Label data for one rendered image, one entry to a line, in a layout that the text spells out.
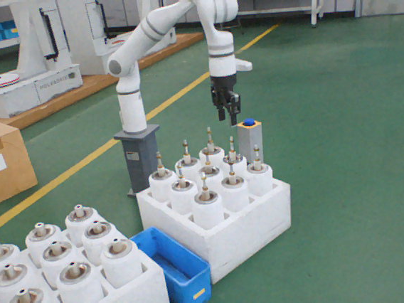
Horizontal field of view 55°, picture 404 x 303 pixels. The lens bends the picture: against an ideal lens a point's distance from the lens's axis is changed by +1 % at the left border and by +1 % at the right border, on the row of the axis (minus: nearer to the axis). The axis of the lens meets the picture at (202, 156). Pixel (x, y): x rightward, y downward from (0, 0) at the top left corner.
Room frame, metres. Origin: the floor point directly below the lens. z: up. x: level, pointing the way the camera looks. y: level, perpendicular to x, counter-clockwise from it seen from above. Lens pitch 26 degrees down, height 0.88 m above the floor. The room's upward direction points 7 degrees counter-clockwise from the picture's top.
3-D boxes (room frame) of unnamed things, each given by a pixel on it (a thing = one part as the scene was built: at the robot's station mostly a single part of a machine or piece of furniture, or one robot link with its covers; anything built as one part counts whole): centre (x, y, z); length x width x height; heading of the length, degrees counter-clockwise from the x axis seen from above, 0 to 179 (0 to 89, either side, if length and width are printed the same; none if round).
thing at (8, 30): (6.26, 2.75, 0.36); 0.50 x 0.38 x 0.21; 62
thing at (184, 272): (0.93, 0.15, 0.06); 0.30 x 0.11 x 0.12; 38
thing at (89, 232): (0.91, 0.32, 0.25); 0.08 x 0.08 x 0.01
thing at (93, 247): (0.91, 0.32, 0.16); 0.10 x 0.10 x 0.18
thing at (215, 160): (1.34, -0.04, 0.16); 0.10 x 0.10 x 0.18
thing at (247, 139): (1.41, -0.20, 0.16); 0.07 x 0.07 x 0.31; 38
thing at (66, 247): (0.84, 0.42, 0.25); 0.08 x 0.08 x 0.01
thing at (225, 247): (1.17, -0.01, 0.09); 0.39 x 0.39 x 0.18; 38
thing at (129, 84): (1.53, 0.26, 0.54); 0.09 x 0.09 x 0.17; 66
